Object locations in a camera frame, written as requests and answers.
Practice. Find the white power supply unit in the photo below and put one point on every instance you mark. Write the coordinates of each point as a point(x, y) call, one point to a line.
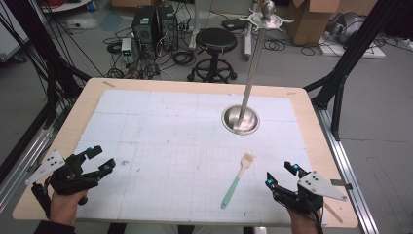
point(126, 50)

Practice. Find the grey helmet-like device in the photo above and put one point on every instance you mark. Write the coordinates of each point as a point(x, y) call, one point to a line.
point(344, 27)

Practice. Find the person's left hand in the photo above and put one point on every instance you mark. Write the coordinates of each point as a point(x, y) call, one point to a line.
point(66, 204)

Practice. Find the cardboard box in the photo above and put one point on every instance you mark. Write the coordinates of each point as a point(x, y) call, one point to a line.
point(311, 19)

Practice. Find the steel utensil stand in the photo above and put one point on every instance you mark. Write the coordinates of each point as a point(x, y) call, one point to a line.
point(251, 78)

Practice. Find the black aluminium frame stand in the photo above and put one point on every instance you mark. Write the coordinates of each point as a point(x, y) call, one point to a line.
point(42, 52)
point(354, 52)

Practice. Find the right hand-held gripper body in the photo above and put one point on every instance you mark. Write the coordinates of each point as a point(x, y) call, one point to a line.
point(307, 191)

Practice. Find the black computer tower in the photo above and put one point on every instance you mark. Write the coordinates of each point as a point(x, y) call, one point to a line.
point(144, 27)
point(168, 27)

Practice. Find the white grid paper mat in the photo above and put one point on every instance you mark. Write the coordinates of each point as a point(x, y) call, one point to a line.
point(195, 156)

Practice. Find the person's right hand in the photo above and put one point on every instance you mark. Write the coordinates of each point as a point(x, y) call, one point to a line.
point(303, 222)

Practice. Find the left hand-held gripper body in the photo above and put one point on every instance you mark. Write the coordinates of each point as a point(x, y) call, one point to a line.
point(66, 175)

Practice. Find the silver aluminium rail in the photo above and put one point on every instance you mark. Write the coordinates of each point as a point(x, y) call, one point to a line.
point(24, 162)
point(347, 169)

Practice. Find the white floor board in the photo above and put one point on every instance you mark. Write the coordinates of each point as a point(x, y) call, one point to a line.
point(354, 48)

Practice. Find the wooden table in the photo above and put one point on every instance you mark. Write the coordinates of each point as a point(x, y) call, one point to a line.
point(207, 152)

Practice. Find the black round stool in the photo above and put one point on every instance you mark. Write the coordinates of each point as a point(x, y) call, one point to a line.
point(216, 53)

